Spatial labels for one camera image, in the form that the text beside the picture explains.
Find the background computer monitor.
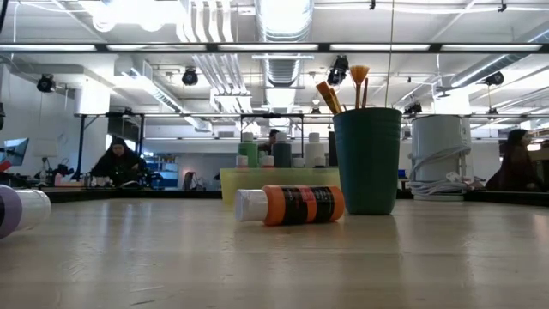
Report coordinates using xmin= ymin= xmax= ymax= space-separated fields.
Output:
xmin=0 ymin=136 xmax=30 ymax=173

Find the orange paint bottle black label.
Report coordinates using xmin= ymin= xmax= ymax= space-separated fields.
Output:
xmin=234 ymin=185 xmax=346 ymax=227

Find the silver slanted ceiling duct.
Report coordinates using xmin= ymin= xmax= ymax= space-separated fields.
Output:
xmin=445 ymin=25 xmax=549 ymax=89

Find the person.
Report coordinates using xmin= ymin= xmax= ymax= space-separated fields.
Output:
xmin=258 ymin=128 xmax=281 ymax=156
xmin=484 ymin=128 xmax=545 ymax=192
xmin=89 ymin=136 xmax=149 ymax=189

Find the dark green plastic cup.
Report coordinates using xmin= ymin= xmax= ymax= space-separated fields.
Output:
xmin=333 ymin=106 xmax=403 ymax=216

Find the white paint bottle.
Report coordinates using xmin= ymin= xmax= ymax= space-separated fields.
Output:
xmin=304 ymin=131 xmax=327 ymax=169

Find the green paint bottle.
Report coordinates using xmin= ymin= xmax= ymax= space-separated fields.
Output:
xmin=238 ymin=131 xmax=259 ymax=169

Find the blue storage shelf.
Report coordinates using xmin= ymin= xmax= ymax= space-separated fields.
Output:
xmin=144 ymin=154 xmax=179 ymax=189

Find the yellow plastic tray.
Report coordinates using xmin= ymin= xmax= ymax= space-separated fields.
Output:
xmin=220 ymin=167 xmax=343 ymax=205

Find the black paintbrush yellow ferrule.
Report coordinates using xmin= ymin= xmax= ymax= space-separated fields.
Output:
xmin=349 ymin=64 xmax=371 ymax=110

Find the silver round ceiling duct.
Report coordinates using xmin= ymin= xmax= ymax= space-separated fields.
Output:
xmin=255 ymin=0 xmax=317 ymax=87

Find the tall dark grey paint bottle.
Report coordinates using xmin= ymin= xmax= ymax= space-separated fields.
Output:
xmin=272 ymin=131 xmax=293 ymax=169

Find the thin hanging cable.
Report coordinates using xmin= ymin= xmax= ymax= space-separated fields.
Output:
xmin=383 ymin=0 xmax=395 ymax=108

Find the black overhead frame beam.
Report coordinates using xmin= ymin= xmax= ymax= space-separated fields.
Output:
xmin=0 ymin=41 xmax=549 ymax=55

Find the purple paint bottle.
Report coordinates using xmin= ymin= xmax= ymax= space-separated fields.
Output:
xmin=0 ymin=184 xmax=52 ymax=240

